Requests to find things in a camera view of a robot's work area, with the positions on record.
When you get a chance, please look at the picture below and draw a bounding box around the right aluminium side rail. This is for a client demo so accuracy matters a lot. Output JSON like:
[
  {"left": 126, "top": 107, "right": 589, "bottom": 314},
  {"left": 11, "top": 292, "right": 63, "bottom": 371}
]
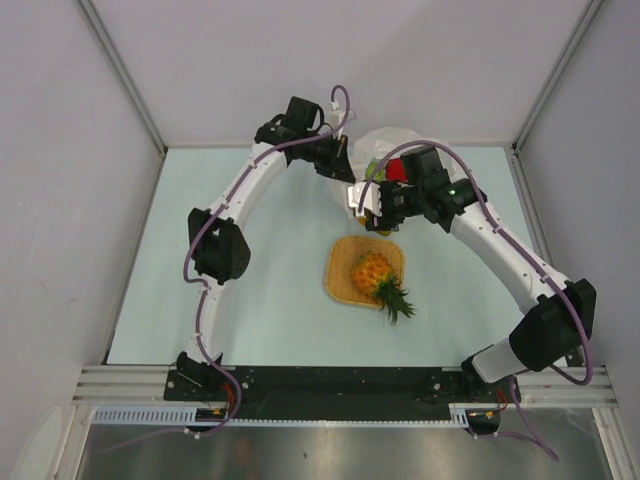
[{"left": 504, "top": 145, "right": 554, "bottom": 264}]

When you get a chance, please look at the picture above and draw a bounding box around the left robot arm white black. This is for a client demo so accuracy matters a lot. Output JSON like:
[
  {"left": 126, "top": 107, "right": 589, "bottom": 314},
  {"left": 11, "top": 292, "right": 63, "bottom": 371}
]
[{"left": 176, "top": 85, "right": 355, "bottom": 400}]

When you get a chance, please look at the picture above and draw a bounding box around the fake mango yellow green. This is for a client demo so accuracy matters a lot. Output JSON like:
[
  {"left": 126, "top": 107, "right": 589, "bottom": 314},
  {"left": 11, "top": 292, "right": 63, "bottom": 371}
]
[{"left": 356, "top": 216, "right": 399, "bottom": 237}]

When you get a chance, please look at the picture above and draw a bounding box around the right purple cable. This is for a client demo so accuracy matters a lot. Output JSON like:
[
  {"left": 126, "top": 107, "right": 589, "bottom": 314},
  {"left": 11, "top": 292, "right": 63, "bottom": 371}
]
[{"left": 357, "top": 140, "right": 596, "bottom": 460}]

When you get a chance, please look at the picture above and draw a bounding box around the aluminium corner post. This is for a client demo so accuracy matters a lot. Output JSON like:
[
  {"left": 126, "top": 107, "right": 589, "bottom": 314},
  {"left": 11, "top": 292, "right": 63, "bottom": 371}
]
[
  {"left": 511, "top": 0, "right": 607, "bottom": 154},
  {"left": 73, "top": 0, "right": 168, "bottom": 158}
]

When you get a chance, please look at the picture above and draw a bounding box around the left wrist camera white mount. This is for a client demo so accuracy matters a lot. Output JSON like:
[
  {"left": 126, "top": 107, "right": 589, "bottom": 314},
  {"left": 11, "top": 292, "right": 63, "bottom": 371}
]
[{"left": 325, "top": 102, "right": 357, "bottom": 137}]

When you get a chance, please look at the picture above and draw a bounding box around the woven bamboo tray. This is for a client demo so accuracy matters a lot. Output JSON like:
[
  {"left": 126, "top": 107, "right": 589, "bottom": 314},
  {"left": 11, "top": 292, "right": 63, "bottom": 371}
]
[{"left": 325, "top": 235, "right": 405, "bottom": 309}]

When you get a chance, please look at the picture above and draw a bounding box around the fake red bell pepper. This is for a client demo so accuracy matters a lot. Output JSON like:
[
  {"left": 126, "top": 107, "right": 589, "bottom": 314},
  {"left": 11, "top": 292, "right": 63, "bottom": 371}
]
[{"left": 385, "top": 158, "right": 407, "bottom": 183}]

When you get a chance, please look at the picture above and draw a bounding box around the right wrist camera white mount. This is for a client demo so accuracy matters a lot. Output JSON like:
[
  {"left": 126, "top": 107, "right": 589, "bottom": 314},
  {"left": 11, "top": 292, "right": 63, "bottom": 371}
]
[{"left": 347, "top": 182, "right": 382, "bottom": 218}]

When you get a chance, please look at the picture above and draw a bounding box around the aluminium front rail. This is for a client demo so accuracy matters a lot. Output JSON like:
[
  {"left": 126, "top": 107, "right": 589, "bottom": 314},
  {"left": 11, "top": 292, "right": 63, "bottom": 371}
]
[{"left": 74, "top": 365, "right": 618, "bottom": 408}]

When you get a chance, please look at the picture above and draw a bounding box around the fake pineapple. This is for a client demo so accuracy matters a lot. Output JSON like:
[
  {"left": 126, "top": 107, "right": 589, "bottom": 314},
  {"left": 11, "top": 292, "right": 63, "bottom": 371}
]
[{"left": 349, "top": 250, "right": 415, "bottom": 325}]

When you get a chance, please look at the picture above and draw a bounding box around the right aluminium corner post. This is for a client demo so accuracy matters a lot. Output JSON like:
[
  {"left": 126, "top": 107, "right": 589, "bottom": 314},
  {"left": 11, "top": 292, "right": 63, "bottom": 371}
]
[{"left": 511, "top": 0, "right": 607, "bottom": 154}]

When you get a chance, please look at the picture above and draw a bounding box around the fake green fruit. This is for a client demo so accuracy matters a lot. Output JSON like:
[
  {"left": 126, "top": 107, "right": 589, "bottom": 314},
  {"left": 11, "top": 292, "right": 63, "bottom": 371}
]
[{"left": 364, "top": 160, "right": 386, "bottom": 183}]

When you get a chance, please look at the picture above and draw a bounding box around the left aluminium corner post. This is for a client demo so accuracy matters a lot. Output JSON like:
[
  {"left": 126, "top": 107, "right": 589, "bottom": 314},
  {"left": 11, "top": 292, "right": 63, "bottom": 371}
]
[{"left": 73, "top": 0, "right": 168, "bottom": 158}]

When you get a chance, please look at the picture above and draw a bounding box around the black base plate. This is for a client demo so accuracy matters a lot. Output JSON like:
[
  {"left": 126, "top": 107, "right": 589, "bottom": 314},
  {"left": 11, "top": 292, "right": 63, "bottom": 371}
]
[{"left": 163, "top": 364, "right": 511, "bottom": 422}]

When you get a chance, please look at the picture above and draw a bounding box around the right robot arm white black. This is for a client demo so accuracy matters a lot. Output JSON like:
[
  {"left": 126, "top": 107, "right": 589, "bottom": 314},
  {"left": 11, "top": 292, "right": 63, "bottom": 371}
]
[{"left": 348, "top": 140, "right": 596, "bottom": 401}]

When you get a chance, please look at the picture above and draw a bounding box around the white plastic bag lemon print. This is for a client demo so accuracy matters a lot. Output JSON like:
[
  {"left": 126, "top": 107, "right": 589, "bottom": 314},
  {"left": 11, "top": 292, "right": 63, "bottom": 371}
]
[{"left": 326, "top": 127, "right": 449, "bottom": 219}]

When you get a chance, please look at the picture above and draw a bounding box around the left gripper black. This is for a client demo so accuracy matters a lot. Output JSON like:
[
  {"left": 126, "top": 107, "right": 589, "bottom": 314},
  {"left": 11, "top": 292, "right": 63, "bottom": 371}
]
[{"left": 300, "top": 132, "right": 355, "bottom": 183}]

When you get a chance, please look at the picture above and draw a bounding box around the white slotted cable duct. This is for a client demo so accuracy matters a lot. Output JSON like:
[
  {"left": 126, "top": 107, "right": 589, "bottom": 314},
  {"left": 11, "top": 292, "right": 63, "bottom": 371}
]
[{"left": 92, "top": 406, "right": 499, "bottom": 428}]

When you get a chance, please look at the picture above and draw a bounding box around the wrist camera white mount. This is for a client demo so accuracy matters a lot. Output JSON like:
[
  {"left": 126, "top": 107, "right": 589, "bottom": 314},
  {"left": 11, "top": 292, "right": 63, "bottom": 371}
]
[
  {"left": 347, "top": 182, "right": 382, "bottom": 218},
  {"left": 325, "top": 102, "right": 357, "bottom": 137}
]

